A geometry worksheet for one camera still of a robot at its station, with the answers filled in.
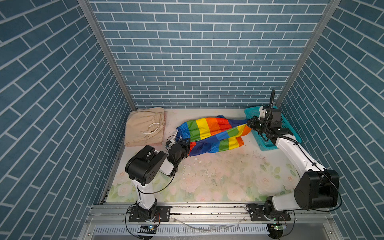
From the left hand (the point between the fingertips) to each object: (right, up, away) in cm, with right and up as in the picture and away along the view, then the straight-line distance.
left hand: (191, 139), depth 93 cm
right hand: (+32, +13, -8) cm, 36 cm away
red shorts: (+13, +3, -4) cm, 14 cm away
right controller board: (+42, -41, -22) cm, 63 cm away
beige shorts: (-33, +8, +10) cm, 36 cm away
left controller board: (-21, -43, -21) cm, 52 cm away
